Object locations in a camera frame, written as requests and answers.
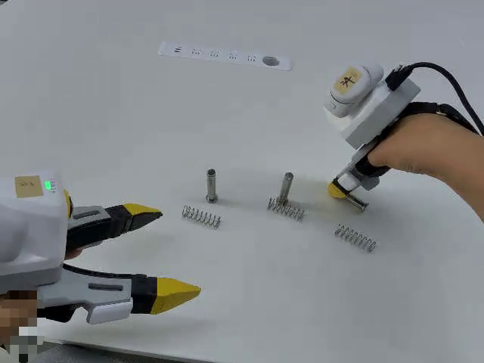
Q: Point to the metal coil spring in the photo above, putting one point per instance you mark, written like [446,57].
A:
[289,210]
[355,238]
[201,217]

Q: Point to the person's right hand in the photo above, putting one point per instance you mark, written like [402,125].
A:
[416,143]

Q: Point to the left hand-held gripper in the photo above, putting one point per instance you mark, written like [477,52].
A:
[26,230]

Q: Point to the white power strip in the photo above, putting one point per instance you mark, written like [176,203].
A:
[227,56]

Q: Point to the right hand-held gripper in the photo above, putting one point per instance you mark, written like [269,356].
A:
[368,106]

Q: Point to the person's left hand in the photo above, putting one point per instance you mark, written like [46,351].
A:
[72,254]

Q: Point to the metal pin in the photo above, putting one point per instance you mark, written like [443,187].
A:
[211,185]
[356,203]
[284,189]

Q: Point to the person's right forearm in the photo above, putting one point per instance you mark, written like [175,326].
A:
[470,170]

